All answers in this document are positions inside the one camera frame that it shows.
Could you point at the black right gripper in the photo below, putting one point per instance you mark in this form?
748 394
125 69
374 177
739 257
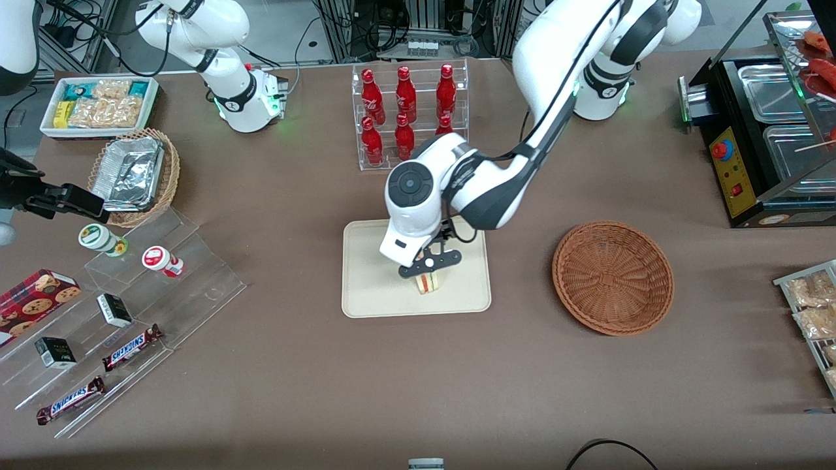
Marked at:
40 196

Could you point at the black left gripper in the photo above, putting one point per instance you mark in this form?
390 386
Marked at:
446 234

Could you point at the triangular sandwich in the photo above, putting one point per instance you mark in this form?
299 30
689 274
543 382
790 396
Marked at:
429 284

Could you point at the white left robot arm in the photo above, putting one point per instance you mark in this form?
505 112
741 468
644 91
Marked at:
548 52

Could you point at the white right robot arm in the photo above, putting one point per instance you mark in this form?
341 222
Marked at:
196 26

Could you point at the beige rectangular tray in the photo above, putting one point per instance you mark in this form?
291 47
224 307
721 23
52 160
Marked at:
366 287

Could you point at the light wicker basket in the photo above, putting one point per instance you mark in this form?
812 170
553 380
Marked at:
171 170

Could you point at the brown wicker basket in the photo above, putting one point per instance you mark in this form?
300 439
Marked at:
614 277

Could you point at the tray of packaged snacks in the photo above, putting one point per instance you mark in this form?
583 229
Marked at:
784 282

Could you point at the green lid yogurt cup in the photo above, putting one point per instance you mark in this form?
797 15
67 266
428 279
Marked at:
98 236

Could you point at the aluminium foil container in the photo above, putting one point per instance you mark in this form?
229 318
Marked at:
130 173

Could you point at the yellow snack pack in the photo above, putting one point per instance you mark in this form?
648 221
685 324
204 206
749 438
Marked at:
61 114

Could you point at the clear cracker bag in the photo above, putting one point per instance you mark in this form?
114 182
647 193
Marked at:
111 88
108 112

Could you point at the red lid yogurt cup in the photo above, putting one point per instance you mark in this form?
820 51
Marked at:
157 258

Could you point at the red cookie box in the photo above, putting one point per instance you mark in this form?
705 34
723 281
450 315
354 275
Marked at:
32 303

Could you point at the teal snack pack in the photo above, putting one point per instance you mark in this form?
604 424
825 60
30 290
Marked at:
138 87
78 90

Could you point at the small black box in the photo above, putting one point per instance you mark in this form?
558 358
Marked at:
55 352
114 310

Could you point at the white rectangular snack bin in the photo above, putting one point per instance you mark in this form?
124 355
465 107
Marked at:
153 111

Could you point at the red cola bottle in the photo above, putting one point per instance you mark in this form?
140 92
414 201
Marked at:
404 137
446 91
445 125
371 94
405 94
371 143

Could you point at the clear acrylic bottle rack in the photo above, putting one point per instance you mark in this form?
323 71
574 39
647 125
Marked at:
424 117

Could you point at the clear acrylic stepped display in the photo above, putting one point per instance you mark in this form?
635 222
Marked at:
196 287

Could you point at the Snickers chocolate bar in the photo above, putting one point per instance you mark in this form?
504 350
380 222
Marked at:
70 400
130 347

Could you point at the small grey device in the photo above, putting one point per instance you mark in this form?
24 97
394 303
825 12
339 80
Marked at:
426 464

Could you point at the white power strip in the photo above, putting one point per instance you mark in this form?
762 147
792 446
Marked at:
422 48

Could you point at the black food warmer machine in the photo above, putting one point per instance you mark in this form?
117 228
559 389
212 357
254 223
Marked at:
731 176

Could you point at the steel warmer pan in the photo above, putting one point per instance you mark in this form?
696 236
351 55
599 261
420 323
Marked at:
793 156
771 91

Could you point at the clear pastry bag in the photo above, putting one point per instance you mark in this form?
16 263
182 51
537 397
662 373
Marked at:
831 354
813 290
831 378
816 323

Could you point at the wooden skewer stick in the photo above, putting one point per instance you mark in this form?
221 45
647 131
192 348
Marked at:
816 146

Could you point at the small dark flat object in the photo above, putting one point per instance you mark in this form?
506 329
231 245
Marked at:
819 411

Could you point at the aluminium equipment frame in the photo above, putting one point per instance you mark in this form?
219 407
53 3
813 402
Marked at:
339 32

